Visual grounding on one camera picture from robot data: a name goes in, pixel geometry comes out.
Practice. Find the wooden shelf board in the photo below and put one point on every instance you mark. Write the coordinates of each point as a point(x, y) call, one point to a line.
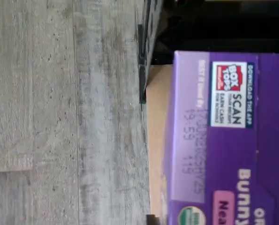
point(157, 140)

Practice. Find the purple box pink patch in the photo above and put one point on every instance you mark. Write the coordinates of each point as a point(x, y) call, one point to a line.
point(223, 152)

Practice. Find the black metal shelf rack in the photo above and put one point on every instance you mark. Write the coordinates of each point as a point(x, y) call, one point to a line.
point(167, 35)

